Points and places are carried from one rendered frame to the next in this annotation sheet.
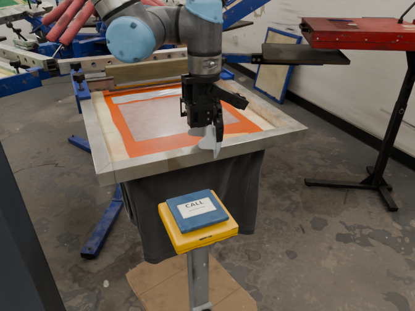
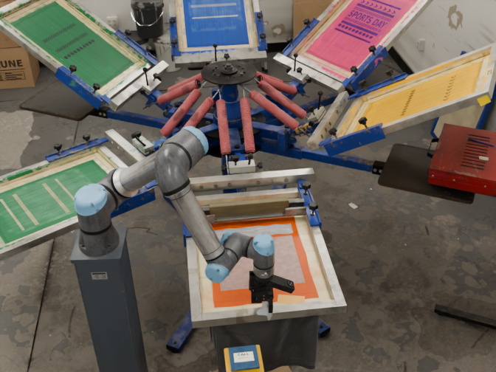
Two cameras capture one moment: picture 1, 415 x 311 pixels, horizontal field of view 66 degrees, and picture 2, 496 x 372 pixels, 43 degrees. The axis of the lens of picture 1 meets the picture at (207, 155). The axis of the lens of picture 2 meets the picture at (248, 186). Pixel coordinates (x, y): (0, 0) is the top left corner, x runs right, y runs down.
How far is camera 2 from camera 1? 1.64 m
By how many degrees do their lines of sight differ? 14
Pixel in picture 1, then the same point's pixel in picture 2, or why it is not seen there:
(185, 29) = (250, 255)
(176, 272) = not seen: outside the picture
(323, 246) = not seen: outside the picture
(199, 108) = (257, 294)
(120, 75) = (221, 212)
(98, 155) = (194, 305)
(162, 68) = (258, 207)
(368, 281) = not seen: outside the picture
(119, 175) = (204, 323)
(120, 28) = (212, 270)
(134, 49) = (217, 279)
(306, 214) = (418, 350)
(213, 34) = (266, 260)
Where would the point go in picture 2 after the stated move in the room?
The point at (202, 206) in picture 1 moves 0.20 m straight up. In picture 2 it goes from (246, 356) to (246, 317)
